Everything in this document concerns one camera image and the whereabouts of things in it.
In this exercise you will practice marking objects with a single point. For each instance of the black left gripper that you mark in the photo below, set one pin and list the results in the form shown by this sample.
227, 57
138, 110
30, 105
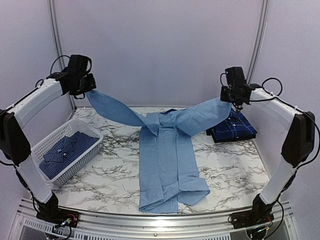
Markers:
92, 85

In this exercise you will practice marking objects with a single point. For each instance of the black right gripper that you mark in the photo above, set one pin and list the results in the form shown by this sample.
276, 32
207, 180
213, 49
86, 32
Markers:
223, 97

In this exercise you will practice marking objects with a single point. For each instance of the light blue long sleeve shirt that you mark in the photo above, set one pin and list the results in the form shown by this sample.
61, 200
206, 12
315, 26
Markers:
168, 172

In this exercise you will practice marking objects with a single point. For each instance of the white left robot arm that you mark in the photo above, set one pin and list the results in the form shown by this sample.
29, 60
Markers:
16, 147

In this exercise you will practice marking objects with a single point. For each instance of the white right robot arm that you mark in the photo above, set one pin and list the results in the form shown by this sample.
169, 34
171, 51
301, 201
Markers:
297, 146

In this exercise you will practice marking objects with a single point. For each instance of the dark blue plaid folded shirt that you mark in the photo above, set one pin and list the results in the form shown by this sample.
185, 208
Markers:
235, 125

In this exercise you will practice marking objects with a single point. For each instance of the black folded shirt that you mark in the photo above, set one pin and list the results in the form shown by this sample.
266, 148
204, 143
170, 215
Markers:
209, 132

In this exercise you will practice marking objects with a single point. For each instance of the white plastic basket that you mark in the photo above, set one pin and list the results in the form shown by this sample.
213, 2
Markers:
67, 129

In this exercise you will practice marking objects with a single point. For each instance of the blue checked shirt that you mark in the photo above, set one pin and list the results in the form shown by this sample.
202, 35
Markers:
64, 152

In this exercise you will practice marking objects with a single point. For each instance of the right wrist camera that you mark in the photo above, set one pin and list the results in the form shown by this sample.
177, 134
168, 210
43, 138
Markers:
235, 75

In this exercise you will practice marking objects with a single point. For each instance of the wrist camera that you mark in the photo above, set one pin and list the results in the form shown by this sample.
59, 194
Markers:
235, 75
79, 64

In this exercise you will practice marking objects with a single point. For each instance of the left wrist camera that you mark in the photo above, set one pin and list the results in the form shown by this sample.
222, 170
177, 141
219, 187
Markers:
79, 64

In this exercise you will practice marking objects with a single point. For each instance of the left aluminium corner post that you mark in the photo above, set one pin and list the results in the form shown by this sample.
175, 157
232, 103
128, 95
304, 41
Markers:
55, 34

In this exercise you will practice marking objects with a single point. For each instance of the aluminium corner post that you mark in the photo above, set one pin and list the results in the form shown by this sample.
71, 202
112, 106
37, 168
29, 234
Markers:
55, 34
262, 23

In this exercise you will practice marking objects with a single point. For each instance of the aluminium back table rail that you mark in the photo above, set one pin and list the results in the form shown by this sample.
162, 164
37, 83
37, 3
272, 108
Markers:
136, 107

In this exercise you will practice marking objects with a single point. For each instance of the right aluminium corner post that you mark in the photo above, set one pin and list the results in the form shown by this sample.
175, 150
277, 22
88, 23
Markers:
262, 23

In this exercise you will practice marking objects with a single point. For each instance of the aluminium front frame rail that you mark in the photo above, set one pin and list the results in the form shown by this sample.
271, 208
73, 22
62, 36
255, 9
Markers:
110, 226

